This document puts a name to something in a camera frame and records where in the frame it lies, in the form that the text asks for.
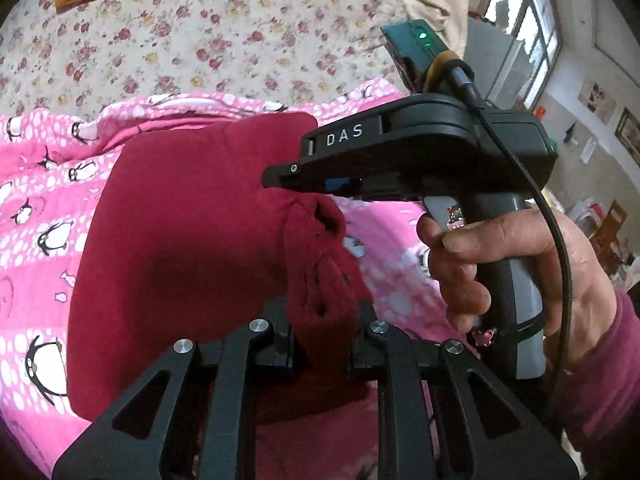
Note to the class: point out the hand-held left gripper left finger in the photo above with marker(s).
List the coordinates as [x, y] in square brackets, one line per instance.
[235, 410]

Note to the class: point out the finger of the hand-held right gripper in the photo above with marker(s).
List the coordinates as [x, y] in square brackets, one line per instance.
[350, 172]

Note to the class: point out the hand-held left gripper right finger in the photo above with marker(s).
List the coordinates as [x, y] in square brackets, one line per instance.
[405, 410]

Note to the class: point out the dark red fleece garment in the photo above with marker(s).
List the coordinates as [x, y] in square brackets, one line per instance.
[175, 235]

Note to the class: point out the person's right forearm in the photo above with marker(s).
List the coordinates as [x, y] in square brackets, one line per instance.
[610, 385]

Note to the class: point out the person's right hand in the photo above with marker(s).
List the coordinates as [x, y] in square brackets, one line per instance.
[575, 270]

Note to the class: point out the white paper sheet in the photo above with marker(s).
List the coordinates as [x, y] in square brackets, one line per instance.
[588, 150]

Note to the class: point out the window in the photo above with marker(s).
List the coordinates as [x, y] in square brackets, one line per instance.
[530, 5]

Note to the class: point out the wooden chair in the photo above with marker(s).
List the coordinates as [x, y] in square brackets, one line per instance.
[610, 230]

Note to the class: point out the floral print bed quilt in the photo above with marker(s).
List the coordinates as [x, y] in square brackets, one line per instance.
[200, 35]

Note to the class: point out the pink penguin print blanket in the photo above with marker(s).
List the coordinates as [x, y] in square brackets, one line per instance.
[40, 210]

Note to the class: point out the wall poster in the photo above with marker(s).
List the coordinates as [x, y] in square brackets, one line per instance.
[597, 102]

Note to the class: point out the framed wall picture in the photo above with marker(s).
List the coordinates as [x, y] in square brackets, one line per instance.
[629, 135]

